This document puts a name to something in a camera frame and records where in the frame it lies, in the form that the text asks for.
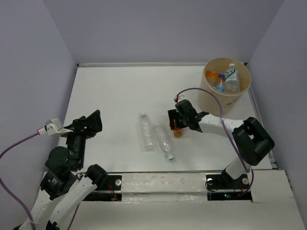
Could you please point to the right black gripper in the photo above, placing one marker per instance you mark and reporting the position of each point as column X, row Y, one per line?
column 173, row 114

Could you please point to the beige round bin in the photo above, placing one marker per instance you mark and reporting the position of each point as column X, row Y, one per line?
column 226, row 101

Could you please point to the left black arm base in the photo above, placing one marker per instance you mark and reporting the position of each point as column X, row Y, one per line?
column 109, row 192

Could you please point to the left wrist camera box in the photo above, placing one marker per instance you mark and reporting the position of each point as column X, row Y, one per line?
column 53, row 127

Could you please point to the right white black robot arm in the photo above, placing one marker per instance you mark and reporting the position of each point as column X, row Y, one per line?
column 251, row 140

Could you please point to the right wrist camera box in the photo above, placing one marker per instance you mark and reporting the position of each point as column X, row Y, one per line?
column 179, row 98

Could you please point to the short orange bottle orange cap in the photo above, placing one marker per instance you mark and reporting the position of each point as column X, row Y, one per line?
column 177, row 131

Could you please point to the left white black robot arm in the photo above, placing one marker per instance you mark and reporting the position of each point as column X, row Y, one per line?
column 61, row 191

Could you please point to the clear bottle blue cap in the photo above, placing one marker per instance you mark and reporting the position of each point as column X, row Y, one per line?
column 163, row 141

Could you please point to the green label water bottle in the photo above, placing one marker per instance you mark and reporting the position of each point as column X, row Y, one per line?
column 231, row 82

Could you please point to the blue label small bottle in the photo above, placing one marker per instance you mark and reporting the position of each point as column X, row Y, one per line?
column 219, row 84

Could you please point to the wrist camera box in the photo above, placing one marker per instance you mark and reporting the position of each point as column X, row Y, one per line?
column 53, row 127
column 179, row 98

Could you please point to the clear bottle without cap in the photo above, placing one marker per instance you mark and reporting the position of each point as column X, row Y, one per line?
column 146, row 132

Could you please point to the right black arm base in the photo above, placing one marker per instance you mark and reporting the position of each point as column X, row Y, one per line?
column 221, row 187

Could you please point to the orange bottle white cap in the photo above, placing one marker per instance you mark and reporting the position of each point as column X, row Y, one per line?
column 211, row 75

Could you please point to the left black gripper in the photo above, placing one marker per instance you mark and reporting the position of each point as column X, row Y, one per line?
column 94, row 120

